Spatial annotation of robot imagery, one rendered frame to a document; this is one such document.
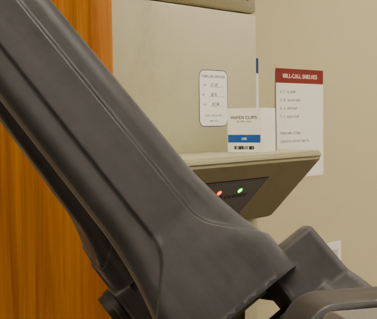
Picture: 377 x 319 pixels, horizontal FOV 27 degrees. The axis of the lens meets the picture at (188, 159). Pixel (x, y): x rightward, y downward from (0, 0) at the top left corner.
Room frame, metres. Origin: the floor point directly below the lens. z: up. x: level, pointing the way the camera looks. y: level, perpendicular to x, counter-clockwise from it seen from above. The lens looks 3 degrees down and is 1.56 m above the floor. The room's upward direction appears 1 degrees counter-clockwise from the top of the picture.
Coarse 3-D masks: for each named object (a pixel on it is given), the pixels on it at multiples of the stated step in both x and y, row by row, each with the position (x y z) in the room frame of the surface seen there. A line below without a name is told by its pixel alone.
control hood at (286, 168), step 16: (192, 160) 0.92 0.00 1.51; (208, 160) 0.94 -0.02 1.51; (224, 160) 0.96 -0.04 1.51; (240, 160) 0.98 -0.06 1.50; (256, 160) 1.00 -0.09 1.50; (272, 160) 1.03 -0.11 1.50; (288, 160) 1.06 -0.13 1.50; (304, 160) 1.09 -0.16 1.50; (208, 176) 0.96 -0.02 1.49; (224, 176) 0.98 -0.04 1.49; (240, 176) 1.01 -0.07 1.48; (256, 176) 1.04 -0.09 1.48; (272, 176) 1.07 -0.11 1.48; (288, 176) 1.10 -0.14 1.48; (304, 176) 1.13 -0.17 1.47; (256, 192) 1.08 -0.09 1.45; (272, 192) 1.11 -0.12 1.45; (288, 192) 1.15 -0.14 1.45; (256, 208) 1.12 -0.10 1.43; (272, 208) 1.16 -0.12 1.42
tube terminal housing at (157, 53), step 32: (128, 0) 1.00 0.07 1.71; (128, 32) 1.00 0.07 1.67; (160, 32) 1.04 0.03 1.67; (192, 32) 1.09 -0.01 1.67; (224, 32) 1.14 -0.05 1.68; (128, 64) 1.00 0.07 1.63; (160, 64) 1.04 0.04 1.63; (192, 64) 1.09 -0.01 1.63; (224, 64) 1.14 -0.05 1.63; (160, 96) 1.04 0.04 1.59; (192, 96) 1.09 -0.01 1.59; (160, 128) 1.04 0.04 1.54; (192, 128) 1.09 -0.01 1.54; (224, 128) 1.14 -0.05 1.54; (256, 224) 1.19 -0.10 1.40
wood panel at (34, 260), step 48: (96, 0) 0.84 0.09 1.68; (96, 48) 0.84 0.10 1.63; (0, 144) 0.95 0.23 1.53; (0, 192) 0.96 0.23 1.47; (48, 192) 0.89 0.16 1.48; (0, 240) 0.96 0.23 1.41; (48, 240) 0.89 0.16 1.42; (0, 288) 0.96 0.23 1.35; (48, 288) 0.89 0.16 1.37; (96, 288) 0.84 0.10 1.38
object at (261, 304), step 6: (264, 294) 0.82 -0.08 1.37; (258, 300) 0.83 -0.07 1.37; (264, 300) 0.82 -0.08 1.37; (270, 300) 0.82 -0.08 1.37; (252, 306) 0.83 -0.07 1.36; (258, 306) 0.83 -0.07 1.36; (264, 306) 0.82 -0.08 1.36; (270, 306) 0.82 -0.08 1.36; (276, 306) 0.81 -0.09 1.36; (246, 312) 0.83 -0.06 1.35; (252, 312) 0.83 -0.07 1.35; (258, 312) 0.83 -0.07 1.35; (264, 312) 0.82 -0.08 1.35; (270, 312) 0.82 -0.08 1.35; (240, 318) 0.84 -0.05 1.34; (246, 318) 0.83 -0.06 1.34; (252, 318) 0.83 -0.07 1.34; (258, 318) 0.83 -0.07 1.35; (264, 318) 0.82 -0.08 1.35
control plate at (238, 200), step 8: (208, 184) 0.97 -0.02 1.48; (216, 184) 0.98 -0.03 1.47; (224, 184) 1.00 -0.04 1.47; (232, 184) 1.01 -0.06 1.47; (240, 184) 1.02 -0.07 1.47; (248, 184) 1.04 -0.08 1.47; (256, 184) 1.05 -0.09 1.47; (216, 192) 1.00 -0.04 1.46; (224, 192) 1.01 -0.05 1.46; (232, 192) 1.03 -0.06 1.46; (240, 192) 1.04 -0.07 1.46; (248, 192) 1.06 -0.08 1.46; (224, 200) 1.03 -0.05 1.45; (232, 200) 1.05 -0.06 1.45; (240, 200) 1.06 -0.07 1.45; (248, 200) 1.08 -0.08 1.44; (240, 208) 1.09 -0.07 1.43
